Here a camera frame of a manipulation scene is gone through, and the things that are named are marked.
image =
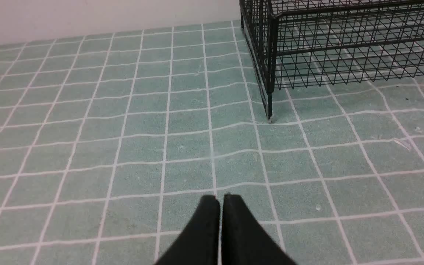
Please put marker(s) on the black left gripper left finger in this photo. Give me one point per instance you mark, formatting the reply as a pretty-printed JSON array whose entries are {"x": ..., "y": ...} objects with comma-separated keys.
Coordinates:
[{"x": 197, "y": 244}]

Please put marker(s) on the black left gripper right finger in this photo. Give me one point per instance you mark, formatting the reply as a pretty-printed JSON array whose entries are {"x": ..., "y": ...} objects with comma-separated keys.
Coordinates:
[{"x": 244, "y": 240}]

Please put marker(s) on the green grid tablecloth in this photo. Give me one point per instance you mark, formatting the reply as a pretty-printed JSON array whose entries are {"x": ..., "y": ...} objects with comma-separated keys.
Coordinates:
[{"x": 107, "y": 143}]

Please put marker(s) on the black wire mesh rack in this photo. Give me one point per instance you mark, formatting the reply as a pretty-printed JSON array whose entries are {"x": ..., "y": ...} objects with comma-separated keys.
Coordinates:
[{"x": 301, "y": 43}]

